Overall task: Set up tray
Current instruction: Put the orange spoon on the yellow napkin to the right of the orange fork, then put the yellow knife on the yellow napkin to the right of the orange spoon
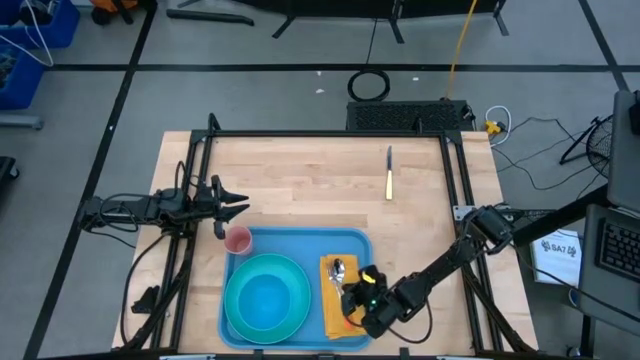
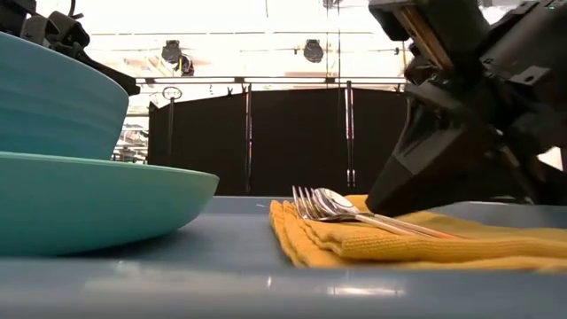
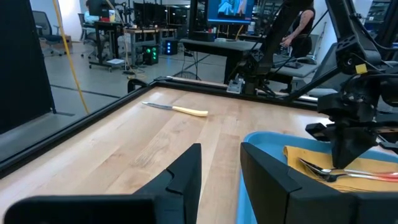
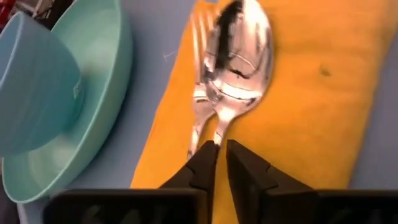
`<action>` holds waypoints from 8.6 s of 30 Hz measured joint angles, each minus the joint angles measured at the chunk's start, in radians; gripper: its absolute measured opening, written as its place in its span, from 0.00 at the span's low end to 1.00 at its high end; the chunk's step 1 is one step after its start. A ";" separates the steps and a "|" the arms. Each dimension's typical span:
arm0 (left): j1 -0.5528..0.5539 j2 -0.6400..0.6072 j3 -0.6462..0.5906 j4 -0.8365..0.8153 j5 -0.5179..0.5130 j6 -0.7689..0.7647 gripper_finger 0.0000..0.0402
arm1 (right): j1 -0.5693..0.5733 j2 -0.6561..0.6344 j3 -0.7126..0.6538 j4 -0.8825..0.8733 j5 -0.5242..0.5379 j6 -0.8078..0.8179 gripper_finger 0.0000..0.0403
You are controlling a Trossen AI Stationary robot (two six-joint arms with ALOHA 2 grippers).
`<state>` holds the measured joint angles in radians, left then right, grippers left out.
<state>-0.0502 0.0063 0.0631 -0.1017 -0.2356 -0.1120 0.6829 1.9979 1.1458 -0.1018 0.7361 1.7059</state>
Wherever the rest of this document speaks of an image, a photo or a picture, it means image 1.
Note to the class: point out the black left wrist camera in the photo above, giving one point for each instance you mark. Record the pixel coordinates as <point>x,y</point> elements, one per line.
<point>204,199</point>

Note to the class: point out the black stand legs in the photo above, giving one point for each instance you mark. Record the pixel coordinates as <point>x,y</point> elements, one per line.
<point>395,20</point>

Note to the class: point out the grey laptop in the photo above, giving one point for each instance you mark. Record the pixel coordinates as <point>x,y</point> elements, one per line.
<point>615,250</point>

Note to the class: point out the blue plastic bowl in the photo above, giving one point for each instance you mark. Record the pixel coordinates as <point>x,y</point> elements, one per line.
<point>264,302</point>

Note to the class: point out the blue storage bin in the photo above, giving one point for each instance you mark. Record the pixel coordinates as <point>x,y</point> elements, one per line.
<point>20,80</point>
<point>60,25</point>

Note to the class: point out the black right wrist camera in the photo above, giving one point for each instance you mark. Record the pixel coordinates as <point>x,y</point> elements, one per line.
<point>372,277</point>

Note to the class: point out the yellow plug adapter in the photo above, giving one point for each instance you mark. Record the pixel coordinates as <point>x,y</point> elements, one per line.
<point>492,128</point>

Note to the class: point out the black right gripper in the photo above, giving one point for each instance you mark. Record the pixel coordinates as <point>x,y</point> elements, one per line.
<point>372,300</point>

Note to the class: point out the black perforated computer case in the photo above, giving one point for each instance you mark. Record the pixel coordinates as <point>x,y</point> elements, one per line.
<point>400,116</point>

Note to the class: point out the orange shop vacuum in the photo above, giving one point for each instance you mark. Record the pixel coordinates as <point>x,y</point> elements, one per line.
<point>115,6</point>

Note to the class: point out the black bracket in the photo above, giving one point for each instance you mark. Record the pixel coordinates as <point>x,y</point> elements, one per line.
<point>147,300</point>

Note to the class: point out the yellow cloth napkin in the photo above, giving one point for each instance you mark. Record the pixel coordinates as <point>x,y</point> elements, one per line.
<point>332,310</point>

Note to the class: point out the teal plastic plate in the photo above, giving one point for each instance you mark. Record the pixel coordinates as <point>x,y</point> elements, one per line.
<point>301,295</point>

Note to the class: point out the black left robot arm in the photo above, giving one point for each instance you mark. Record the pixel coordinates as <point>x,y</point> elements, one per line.
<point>125,210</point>

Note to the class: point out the pink plastic cup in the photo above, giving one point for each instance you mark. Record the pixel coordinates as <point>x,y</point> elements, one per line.
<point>238,240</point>

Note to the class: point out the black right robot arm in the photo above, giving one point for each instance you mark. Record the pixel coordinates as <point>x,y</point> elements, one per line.
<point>440,265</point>

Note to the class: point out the black chair base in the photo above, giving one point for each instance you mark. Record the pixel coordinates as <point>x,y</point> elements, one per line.
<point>7,172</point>

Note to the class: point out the grey monitor panel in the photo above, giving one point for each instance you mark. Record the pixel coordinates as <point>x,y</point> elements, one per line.
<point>625,160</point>

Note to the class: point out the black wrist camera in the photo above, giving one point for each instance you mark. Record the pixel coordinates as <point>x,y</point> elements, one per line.
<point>372,277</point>
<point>204,199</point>

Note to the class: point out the white paper sheet SA7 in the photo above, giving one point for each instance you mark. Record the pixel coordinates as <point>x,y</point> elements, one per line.
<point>557,257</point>

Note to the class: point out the black aluminium table frame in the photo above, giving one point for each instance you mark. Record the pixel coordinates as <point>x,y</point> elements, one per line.
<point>325,133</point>

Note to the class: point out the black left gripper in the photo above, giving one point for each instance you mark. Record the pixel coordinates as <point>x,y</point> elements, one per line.
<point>218,210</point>

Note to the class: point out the blue plastic tray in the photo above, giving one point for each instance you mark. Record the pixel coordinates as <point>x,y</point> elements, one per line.
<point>300,245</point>

